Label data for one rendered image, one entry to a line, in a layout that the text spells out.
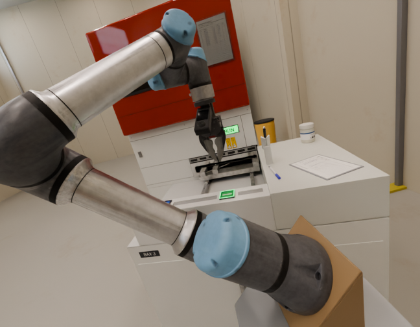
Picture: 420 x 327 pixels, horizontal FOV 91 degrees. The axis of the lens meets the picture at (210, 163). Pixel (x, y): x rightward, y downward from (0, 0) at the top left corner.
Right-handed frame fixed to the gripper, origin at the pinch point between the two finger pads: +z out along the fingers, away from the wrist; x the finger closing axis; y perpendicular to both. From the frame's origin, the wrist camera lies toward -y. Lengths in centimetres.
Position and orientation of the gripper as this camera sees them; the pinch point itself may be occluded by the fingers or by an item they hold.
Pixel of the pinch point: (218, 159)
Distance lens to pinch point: 71.6
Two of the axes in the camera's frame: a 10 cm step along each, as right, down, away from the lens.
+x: -9.6, 1.9, 2.1
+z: 2.5, 9.2, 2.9
